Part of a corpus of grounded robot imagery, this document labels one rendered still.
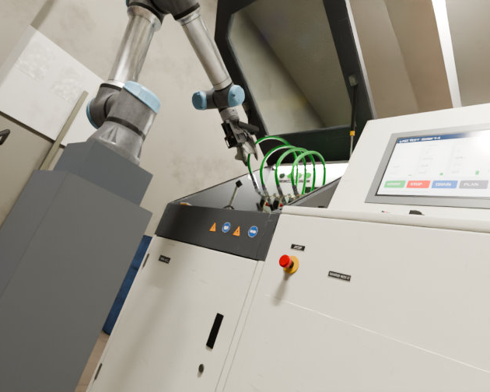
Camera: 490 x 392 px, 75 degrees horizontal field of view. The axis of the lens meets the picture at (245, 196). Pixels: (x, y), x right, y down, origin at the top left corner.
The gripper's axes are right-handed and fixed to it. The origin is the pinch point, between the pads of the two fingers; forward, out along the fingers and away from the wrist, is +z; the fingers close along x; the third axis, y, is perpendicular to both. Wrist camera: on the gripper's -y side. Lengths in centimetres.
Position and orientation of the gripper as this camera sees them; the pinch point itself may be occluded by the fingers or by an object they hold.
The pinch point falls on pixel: (252, 160)
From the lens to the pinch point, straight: 141.0
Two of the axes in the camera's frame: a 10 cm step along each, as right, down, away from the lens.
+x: 6.0, -2.6, -7.6
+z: 3.9, 9.2, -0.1
